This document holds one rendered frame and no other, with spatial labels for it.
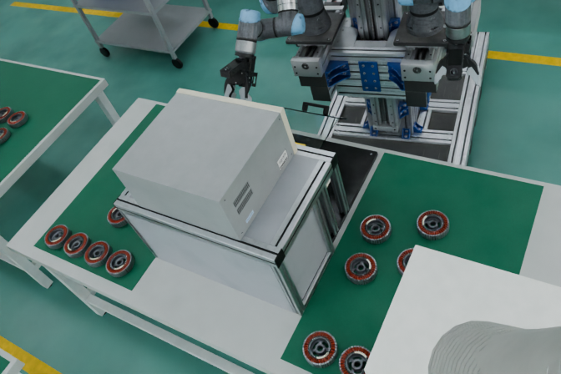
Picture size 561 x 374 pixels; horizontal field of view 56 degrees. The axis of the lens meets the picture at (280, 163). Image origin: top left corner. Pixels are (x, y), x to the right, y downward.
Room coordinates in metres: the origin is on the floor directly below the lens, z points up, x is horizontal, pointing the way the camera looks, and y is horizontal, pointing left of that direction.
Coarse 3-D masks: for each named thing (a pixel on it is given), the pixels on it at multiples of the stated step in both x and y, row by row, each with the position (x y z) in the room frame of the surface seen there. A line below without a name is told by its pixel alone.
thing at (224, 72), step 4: (236, 60) 1.60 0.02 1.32; (240, 60) 1.60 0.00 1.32; (244, 60) 1.59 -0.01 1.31; (228, 64) 1.58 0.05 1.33; (232, 64) 1.58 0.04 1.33; (236, 64) 1.57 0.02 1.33; (240, 64) 1.57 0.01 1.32; (244, 64) 1.58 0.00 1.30; (224, 68) 1.55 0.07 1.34; (228, 68) 1.54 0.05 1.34; (232, 68) 1.54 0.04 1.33; (236, 68) 1.55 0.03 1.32; (240, 68) 1.57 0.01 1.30; (220, 72) 1.54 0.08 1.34; (224, 72) 1.53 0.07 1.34; (228, 72) 1.52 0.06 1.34; (232, 72) 1.53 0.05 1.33; (236, 72) 1.55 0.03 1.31; (224, 76) 1.53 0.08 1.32; (228, 76) 1.52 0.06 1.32; (232, 76) 1.53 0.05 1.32
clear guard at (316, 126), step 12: (288, 108) 1.57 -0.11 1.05; (288, 120) 1.48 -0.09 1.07; (300, 120) 1.46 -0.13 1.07; (312, 120) 1.44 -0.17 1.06; (324, 120) 1.41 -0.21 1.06; (336, 120) 1.39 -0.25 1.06; (300, 132) 1.40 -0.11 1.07; (312, 132) 1.38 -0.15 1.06; (324, 132) 1.36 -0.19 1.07; (312, 144) 1.32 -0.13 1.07
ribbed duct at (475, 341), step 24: (456, 336) 0.28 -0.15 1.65; (480, 336) 0.25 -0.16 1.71; (504, 336) 0.22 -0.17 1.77; (528, 336) 0.19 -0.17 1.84; (552, 336) 0.16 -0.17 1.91; (432, 360) 0.28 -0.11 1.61; (456, 360) 0.24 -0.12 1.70; (480, 360) 0.21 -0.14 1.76; (504, 360) 0.18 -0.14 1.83; (528, 360) 0.15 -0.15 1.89; (552, 360) 0.13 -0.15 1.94
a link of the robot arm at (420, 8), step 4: (420, 4) 1.72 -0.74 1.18; (424, 4) 1.72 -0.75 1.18; (428, 4) 1.71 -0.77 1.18; (432, 4) 1.71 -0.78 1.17; (436, 4) 1.70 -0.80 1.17; (440, 4) 1.70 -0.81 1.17; (412, 8) 1.75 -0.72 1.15; (416, 8) 1.74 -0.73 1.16; (420, 8) 1.72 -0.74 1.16; (424, 8) 1.72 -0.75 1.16; (428, 8) 1.71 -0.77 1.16; (432, 8) 1.71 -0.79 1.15; (436, 8) 1.72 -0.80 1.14; (412, 12) 1.75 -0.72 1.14; (416, 12) 1.74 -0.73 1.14; (420, 12) 1.73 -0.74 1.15; (424, 12) 1.72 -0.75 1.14; (428, 12) 1.71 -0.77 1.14
